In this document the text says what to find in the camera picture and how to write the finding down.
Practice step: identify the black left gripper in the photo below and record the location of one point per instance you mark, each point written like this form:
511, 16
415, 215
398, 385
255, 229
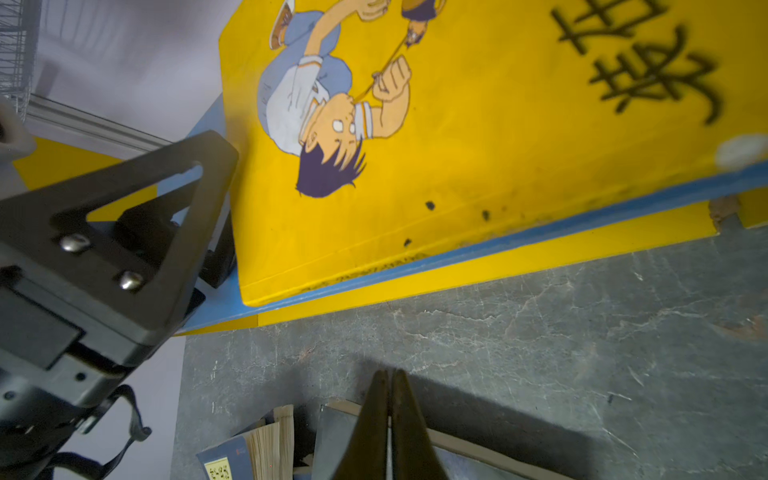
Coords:
65, 359

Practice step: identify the navy book middle top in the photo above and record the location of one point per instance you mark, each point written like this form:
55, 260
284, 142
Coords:
460, 459

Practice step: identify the yellow wooden bookshelf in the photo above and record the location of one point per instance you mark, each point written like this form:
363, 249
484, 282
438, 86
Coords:
71, 142

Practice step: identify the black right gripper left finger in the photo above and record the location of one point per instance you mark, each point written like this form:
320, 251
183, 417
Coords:
366, 454

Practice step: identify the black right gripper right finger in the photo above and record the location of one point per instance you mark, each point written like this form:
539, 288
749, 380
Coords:
413, 455

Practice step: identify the white wire basket rear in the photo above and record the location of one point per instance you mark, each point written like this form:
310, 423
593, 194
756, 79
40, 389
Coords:
20, 24

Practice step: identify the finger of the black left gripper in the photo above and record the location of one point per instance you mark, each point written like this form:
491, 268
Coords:
107, 262

